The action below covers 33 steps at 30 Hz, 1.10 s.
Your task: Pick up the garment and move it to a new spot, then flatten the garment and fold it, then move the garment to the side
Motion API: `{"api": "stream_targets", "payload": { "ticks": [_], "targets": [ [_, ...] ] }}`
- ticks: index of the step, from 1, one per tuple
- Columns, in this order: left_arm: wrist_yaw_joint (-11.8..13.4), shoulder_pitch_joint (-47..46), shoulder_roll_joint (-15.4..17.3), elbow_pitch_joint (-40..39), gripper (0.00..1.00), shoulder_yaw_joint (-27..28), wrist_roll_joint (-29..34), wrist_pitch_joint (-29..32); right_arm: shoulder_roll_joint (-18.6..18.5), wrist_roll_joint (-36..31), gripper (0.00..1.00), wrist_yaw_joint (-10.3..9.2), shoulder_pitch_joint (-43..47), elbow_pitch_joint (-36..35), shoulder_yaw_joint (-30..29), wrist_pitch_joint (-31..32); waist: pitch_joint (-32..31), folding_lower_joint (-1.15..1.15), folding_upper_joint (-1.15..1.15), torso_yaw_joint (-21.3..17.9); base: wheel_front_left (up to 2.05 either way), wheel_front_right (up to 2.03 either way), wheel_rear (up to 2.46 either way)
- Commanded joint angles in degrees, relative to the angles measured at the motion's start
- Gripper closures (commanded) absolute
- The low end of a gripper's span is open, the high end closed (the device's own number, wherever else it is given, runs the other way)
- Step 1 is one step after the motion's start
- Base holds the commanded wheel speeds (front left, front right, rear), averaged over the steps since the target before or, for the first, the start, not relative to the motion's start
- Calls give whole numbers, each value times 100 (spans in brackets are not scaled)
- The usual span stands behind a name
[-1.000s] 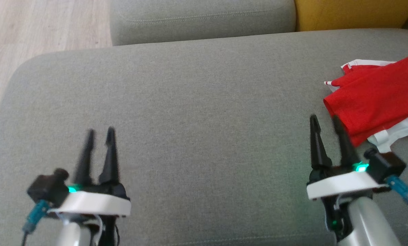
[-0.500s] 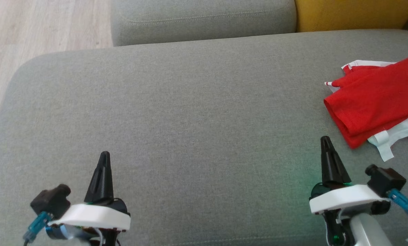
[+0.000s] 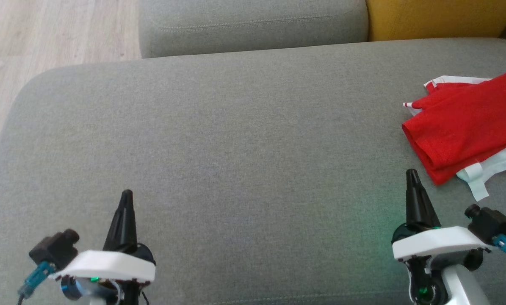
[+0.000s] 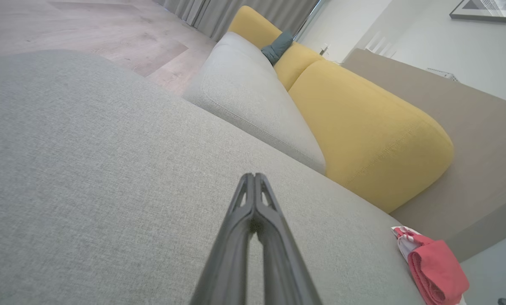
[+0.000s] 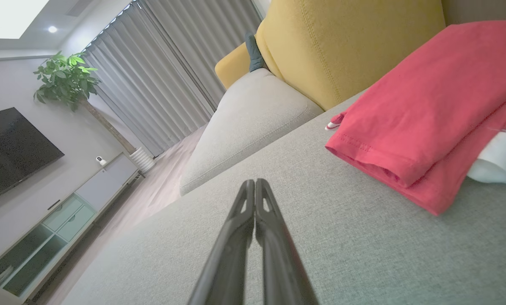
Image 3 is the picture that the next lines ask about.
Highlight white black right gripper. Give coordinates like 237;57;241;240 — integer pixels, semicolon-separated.
391;169;492;261

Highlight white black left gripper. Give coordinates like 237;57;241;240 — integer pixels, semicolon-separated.
50;189;157;283

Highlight red white basketball jersey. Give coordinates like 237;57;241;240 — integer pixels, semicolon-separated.
402;73;506;202

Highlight large grey sofa seat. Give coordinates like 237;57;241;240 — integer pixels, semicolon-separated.
0;37;506;305

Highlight yellow sofa section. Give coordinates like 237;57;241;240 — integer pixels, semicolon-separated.
365;0;506;42

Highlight grey sofa cushion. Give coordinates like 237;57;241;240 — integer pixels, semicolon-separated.
138;0;370;59

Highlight left arm cable teal plug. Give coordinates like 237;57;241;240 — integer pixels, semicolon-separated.
17;261;56;305

